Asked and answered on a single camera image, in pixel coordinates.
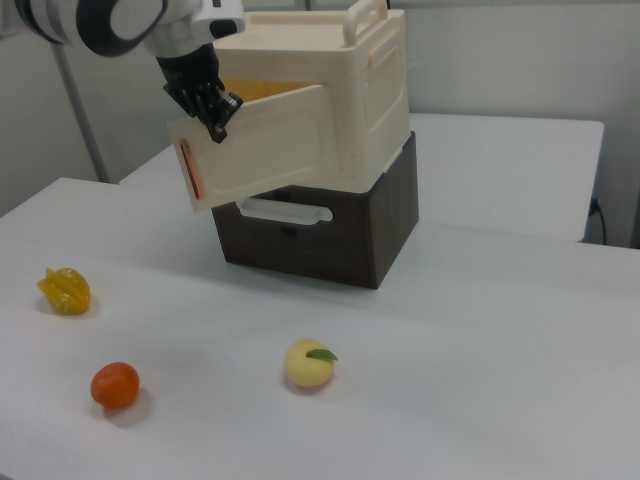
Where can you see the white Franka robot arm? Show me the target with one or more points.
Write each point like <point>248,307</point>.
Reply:
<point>115,25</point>

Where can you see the grey metal pole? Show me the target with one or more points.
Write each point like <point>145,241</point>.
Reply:
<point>82,120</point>

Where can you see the dark brown storage box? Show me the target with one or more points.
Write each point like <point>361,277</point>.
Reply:
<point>370,235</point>

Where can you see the cream cabinet door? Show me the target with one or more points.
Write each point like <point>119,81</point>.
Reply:
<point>270,145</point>

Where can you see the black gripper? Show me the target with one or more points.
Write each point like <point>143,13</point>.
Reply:
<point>192,70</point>

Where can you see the cream plastic cabinet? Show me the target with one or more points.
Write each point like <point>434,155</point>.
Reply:
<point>370,100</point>

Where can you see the yellow toy peach with leaf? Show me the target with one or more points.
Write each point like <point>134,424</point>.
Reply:
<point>307,367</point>

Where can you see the orange toy tangerine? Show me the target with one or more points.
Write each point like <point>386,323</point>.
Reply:
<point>114,385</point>

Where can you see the yellow toy starfruit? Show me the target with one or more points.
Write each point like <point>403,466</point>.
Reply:
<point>65,291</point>

